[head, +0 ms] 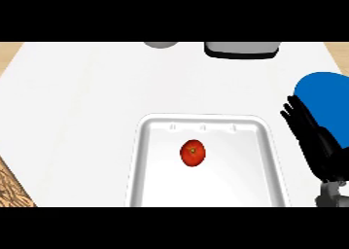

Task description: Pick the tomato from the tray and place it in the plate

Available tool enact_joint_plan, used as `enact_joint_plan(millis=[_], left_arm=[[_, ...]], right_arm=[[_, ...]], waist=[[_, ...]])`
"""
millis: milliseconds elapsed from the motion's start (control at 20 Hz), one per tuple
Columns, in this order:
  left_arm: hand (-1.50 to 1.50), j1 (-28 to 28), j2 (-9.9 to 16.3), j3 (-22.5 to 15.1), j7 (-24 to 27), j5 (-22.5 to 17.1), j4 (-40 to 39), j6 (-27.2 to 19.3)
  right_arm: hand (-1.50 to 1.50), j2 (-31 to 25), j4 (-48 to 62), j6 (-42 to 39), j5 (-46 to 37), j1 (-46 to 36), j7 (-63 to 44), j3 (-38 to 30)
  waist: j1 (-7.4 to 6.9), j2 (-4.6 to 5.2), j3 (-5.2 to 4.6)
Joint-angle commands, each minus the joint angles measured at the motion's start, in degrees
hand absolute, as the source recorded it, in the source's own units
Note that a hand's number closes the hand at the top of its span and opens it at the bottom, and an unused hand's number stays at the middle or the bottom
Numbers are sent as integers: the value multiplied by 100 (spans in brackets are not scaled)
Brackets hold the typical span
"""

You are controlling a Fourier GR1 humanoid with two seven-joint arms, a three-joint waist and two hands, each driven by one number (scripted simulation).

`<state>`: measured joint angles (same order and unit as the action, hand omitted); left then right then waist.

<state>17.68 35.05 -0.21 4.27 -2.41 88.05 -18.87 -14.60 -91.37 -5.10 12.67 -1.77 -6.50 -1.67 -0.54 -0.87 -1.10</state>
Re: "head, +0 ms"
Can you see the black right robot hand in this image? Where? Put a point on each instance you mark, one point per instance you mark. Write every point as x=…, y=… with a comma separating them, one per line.
x=319, y=152

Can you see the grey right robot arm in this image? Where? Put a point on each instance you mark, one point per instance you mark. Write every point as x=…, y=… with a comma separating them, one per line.
x=336, y=197

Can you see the blue plate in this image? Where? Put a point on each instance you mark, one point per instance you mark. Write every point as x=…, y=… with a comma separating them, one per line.
x=331, y=100

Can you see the red tomato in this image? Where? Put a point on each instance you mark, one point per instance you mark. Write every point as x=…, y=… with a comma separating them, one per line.
x=192, y=153

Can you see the white plastic tray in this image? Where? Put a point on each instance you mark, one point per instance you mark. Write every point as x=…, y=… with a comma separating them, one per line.
x=152, y=188

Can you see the grey and black appliance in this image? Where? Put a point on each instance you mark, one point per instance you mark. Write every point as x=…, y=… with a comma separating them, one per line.
x=241, y=49

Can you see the grey round object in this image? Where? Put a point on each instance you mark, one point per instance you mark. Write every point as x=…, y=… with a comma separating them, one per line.
x=160, y=44

